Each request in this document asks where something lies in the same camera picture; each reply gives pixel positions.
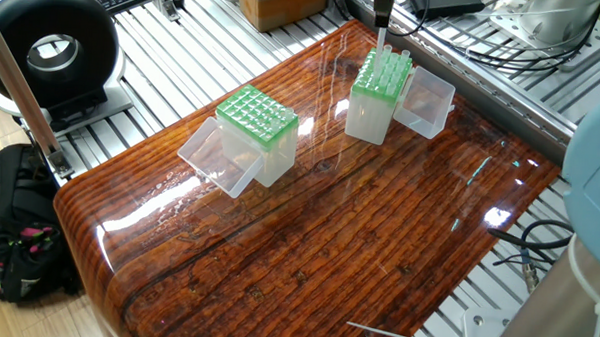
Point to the cardboard box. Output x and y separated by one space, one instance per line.
286 8

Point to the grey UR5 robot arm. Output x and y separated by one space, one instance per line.
594 199

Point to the thin white plastic strip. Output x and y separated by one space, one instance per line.
379 332

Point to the black backpack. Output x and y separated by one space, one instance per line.
23 229

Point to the brown wooden pole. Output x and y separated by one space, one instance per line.
22 99

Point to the clear pipette box green rack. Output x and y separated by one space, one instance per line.
377 101
256 132

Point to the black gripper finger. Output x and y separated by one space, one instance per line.
379 3
389 4

